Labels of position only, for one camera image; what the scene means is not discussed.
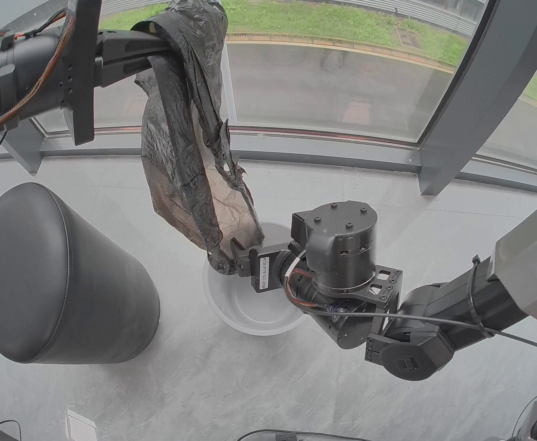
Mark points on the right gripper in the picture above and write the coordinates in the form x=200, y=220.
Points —
x=268, y=269

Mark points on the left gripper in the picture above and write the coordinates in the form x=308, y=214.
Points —
x=39, y=76

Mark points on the black plastic bag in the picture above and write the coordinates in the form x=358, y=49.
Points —
x=195, y=53

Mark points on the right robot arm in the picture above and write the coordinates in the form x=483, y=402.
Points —
x=433, y=306

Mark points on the white trash bin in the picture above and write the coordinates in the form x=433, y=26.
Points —
x=250, y=313

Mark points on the window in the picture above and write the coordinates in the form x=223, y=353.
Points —
x=319, y=85

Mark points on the dark grey round chair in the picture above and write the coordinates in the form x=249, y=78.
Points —
x=43, y=269

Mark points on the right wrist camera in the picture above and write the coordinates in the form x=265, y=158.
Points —
x=298, y=228

